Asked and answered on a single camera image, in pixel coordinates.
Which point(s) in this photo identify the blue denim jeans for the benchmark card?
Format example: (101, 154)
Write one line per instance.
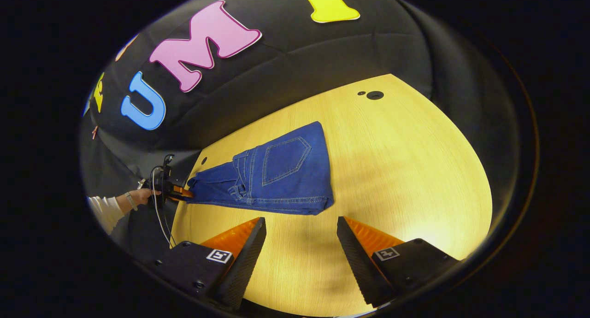
(286, 179)

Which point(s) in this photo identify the grey wristband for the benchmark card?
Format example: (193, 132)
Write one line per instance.
(131, 201)

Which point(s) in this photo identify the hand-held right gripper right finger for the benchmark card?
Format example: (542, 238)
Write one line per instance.
(357, 262)

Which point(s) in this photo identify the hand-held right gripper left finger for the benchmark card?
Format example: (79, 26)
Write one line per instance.
(244, 267)

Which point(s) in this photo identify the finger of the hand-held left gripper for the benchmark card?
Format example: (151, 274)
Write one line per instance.
(183, 192)

